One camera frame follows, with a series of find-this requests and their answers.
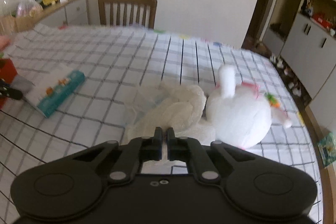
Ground wooden side cabinet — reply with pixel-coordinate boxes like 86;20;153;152
1;0;90;35

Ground checkered tablecloth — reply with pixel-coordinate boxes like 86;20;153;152
1;24;321;223

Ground red tin box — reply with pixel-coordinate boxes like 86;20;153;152
0;58;18;108

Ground wooden chair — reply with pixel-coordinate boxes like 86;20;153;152
98;0;158;29

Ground white wall cabinets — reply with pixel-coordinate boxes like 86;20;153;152
262;0;336;119

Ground plastic bag of items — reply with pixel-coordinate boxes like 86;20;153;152
16;0;43;18

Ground white plush unicorn toy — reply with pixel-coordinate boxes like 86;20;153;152
206;65;292;149

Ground teal tissue pack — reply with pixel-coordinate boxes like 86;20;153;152
25;65;85;118

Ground white gauze cloth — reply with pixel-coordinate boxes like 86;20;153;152
122;84;215;145

